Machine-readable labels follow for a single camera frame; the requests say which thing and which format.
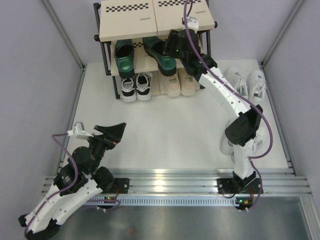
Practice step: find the black white sneaker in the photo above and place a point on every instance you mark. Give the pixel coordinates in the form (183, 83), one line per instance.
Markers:
(128, 90)
(143, 86)

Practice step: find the green pointed shoe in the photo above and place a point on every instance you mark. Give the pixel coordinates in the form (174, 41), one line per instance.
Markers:
(124, 58)
(154, 47)

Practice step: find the aluminium corner post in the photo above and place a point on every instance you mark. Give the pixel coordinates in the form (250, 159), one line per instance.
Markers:
(298, 4)
(62, 32)

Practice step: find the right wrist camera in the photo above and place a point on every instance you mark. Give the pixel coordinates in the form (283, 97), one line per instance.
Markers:
(192, 24)

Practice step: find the white sneaker front right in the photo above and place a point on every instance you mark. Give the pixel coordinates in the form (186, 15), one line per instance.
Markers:
(259, 139)

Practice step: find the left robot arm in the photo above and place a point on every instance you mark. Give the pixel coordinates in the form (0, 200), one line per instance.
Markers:
(76, 183)

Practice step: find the right aluminium corner post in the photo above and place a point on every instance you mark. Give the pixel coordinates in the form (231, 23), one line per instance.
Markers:
(298, 4)

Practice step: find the left aluminium corner post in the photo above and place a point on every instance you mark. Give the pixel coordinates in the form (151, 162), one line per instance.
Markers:
(62, 32)

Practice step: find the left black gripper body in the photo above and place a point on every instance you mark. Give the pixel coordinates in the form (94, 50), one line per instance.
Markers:
(101, 142)

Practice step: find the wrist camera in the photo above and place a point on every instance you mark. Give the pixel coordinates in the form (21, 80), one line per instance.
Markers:
(79, 132)
(192, 24)

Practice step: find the slotted cable duct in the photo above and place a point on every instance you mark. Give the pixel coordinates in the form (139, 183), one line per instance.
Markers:
(168, 200)

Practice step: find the beige lace sneaker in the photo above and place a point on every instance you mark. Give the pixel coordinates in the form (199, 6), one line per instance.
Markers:
(170, 85)
(188, 85)

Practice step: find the white sneaker back left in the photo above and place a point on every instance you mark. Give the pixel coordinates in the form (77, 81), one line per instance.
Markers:
(236, 78)

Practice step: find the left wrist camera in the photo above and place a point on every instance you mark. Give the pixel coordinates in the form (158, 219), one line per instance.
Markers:
(79, 132)

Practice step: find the beige three-tier shoe shelf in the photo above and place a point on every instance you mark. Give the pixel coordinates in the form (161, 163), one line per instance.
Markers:
(119, 20)

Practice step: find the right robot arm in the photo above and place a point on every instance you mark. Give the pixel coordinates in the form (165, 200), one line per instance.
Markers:
(244, 117)

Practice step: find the white sneaker back right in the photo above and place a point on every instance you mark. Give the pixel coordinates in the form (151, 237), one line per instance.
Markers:
(256, 84)

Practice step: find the white sneaker front left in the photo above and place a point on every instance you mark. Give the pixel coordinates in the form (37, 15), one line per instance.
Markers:
(225, 146)

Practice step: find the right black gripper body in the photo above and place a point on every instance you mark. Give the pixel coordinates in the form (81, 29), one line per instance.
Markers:
(171, 47)

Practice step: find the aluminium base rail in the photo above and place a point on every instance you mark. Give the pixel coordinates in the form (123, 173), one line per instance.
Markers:
(280, 182)

